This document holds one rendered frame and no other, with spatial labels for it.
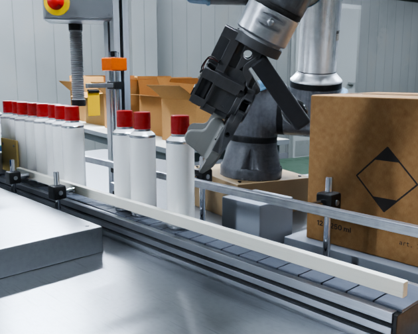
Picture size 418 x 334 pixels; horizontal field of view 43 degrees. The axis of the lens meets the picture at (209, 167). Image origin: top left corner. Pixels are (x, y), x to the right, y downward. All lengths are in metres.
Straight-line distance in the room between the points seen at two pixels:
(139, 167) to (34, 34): 4.82
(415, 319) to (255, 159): 0.61
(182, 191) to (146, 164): 0.12
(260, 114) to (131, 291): 0.55
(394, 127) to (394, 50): 8.16
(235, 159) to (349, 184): 0.36
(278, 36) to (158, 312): 0.41
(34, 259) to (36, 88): 4.88
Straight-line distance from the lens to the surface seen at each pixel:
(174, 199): 0.94
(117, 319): 0.75
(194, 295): 0.81
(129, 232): 1.03
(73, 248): 0.98
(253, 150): 1.22
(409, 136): 0.89
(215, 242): 0.89
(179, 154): 0.92
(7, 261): 0.93
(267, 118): 1.21
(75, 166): 1.25
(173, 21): 6.42
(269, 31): 0.71
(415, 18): 9.47
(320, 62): 1.18
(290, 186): 1.27
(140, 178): 1.03
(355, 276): 0.70
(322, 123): 0.97
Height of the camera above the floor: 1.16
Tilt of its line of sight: 10 degrees down
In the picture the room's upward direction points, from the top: straight up
